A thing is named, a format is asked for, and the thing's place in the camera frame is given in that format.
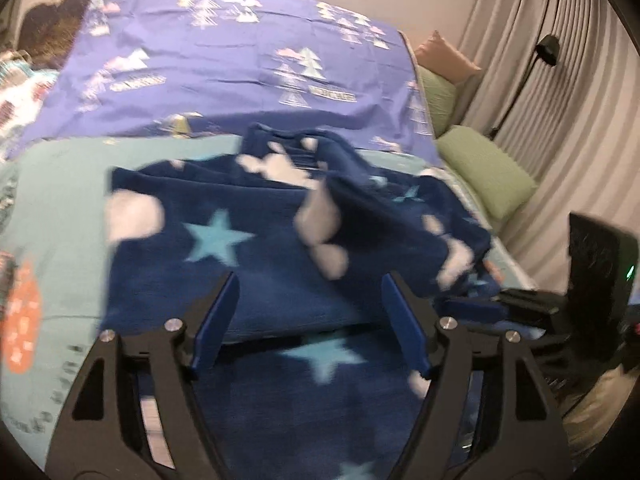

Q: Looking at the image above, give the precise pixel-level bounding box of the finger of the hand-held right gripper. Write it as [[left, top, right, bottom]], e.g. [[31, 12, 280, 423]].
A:
[[437, 287, 569, 343]]

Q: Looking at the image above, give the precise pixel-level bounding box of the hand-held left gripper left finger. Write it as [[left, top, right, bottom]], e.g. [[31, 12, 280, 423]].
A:
[[46, 271, 241, 480]]

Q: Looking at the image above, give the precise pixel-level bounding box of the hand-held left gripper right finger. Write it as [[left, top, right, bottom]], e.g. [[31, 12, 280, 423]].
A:
[[381, 271, 572, 480]]

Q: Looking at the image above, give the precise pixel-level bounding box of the navy star print fleece garment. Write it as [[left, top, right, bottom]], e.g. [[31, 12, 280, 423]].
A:
[[102, 122, 507, 480]]

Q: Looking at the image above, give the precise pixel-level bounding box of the large green pillow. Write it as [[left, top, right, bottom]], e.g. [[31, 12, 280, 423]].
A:
[[436, 125, 537, 222]]

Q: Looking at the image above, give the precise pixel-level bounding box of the beige pleated curtain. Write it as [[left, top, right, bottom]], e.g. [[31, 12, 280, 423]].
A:
[[450, 0, 640, 311]]

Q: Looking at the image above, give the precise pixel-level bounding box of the teal printed bed sheet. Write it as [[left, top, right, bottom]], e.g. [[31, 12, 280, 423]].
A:
[[0, 136, 538, 463]]

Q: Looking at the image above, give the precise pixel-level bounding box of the small green pillow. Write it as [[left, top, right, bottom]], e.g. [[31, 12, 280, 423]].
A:
[[417, 67, 459, 139]]

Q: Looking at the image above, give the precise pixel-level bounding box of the black floor lamp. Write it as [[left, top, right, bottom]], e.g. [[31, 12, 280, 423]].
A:
[[487, 34, 561, 142]]

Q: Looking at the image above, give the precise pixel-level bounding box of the purple tree print blanket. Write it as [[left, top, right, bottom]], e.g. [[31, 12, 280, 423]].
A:
[[17, 0, 446, 168]]

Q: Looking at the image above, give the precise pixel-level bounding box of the peach pillow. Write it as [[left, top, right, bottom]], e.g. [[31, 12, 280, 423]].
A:
[[414, 30, 482, 86]]

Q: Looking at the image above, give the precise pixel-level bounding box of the white patterned cloth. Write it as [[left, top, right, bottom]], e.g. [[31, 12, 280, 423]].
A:
[[0, 50, 60, 162]]

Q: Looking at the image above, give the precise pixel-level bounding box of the dark brown furry cloth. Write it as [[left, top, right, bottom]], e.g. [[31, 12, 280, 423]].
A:
[[17, 0, 98, 70]]

